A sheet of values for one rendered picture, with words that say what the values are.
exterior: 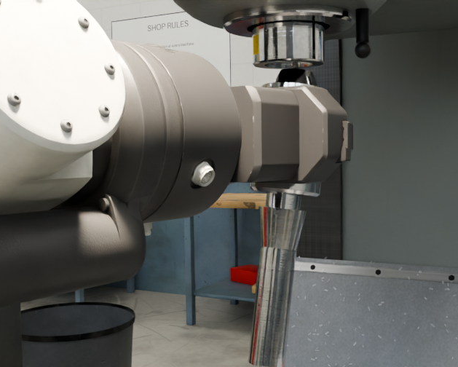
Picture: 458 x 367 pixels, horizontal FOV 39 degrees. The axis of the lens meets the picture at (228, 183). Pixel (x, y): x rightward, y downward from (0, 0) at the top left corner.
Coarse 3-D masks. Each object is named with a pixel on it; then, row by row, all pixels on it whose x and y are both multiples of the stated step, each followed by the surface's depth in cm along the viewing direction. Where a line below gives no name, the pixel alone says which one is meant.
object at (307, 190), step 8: (256, 184) 42; (264, 184) 41; (272, 184) 41; (280, 184) 41; (288, 184) 41; (296, 184) 41; (304, 184) 41; (312, 184) 41; (320, 184) 42; (264, 192) 44; (280, 192) 42; (288, 192) 41; (296, 192) 41; (304, 192) 41; (312, 192) 41
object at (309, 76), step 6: (282, 72) 43; (288, 72) 42; (294, 72) 42; (300, 72) 42; (306, 72) 42; (276, 78) 43; (282, 78) 42; (288, 78) 42; (294, 78) 42; (300, 78) 42; (306, 78) 42; (312, 78) 42; (312, 84) 42
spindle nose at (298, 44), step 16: (256, 32) 42; (272, 32) 41; (288, 32) 40; (304, 32) 40; (320, 32) 41; (272, 48) 41; (288, 48) 40; (304, 48) 41; (320, 48) 41; (256, 64) 42; (272, 64) 44; (288, 64) 44; (304, 64) 44; (320, 64) 43
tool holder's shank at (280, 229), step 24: (264, 216) 42; (288, 216) 41; (264, 240) 42; (288, 240) 42; (264, 264) 42; (288, 264) 42; (264, 288) 42; (288, 288) 42; (264, 312) 41; (288, 312) 42; (264, 336) 41; (264, 360) 42
